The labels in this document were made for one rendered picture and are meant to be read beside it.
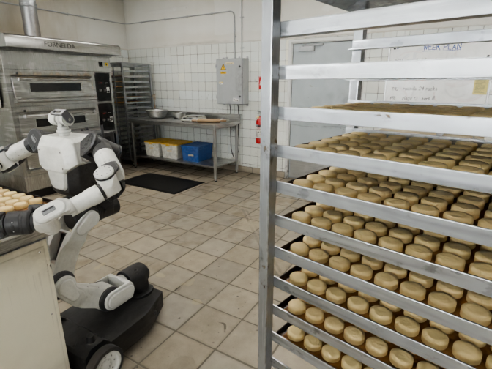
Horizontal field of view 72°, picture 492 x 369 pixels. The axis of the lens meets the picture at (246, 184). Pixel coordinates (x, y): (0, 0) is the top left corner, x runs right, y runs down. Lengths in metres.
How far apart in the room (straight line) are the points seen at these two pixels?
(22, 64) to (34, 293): 3.76
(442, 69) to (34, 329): 1.74
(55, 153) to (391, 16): 1.51
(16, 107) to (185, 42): 2.89
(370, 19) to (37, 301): 1.62
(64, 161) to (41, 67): 3.55
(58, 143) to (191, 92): 4.71
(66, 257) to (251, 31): 4.53
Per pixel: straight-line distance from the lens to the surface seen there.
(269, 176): 0.82
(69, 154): 1.76
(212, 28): 6.09
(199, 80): 6.22
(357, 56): 1.18
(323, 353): 1.03
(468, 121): 0.66
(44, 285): 1.78
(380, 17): 0.71
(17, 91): 5.05
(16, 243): 1.66
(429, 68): 0.67
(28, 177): 5.20
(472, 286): 0.74
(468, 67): 0.66
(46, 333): 1.88
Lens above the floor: 1.48
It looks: 17 degrees down
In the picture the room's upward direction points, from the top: straight up
